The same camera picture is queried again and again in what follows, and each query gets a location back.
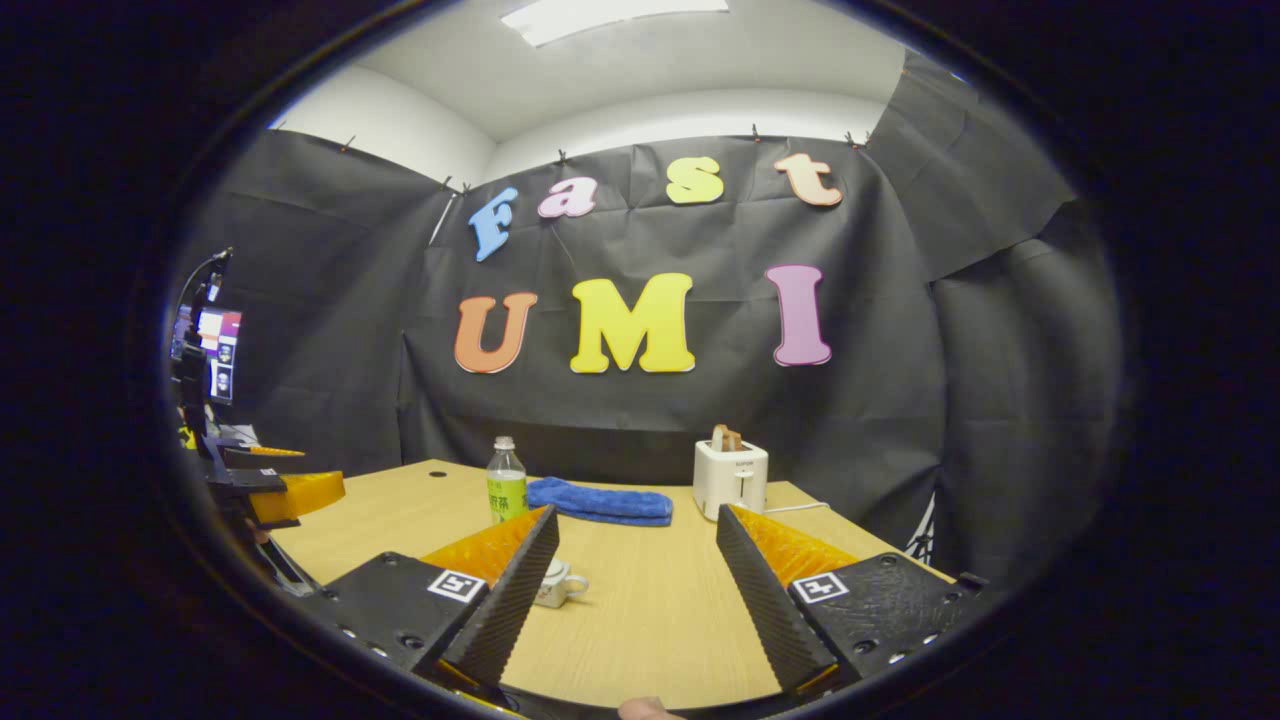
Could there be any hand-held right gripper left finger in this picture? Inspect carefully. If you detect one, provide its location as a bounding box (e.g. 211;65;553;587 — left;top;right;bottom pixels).
298;504;562;703

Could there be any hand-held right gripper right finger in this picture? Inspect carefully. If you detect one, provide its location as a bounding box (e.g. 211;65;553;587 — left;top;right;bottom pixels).
714;502;991;703

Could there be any white ceramic teacup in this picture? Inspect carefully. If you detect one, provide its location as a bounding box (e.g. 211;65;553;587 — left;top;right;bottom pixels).
532;557;590;610

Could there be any green label water bottle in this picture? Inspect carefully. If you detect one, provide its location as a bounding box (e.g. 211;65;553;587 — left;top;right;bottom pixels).
485;435;529;525

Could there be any computer monitor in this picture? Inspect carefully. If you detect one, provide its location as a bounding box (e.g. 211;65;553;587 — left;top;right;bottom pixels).
196;307;244;405

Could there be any blue folded towel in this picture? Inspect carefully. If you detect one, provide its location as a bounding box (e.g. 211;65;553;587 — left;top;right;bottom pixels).
526;476;675;529

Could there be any white toaster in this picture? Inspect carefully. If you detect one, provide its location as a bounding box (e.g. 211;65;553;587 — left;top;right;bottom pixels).
692;439;770;523

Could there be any black backdrop cloth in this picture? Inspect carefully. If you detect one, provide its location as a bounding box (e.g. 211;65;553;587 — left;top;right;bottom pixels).
175;50;1126;593

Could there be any ceiling light panel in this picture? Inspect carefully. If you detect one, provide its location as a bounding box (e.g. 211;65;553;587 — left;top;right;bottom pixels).
499;0;732;49

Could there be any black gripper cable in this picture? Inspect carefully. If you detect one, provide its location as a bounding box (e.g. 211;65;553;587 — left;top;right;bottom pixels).
174;247;235;313

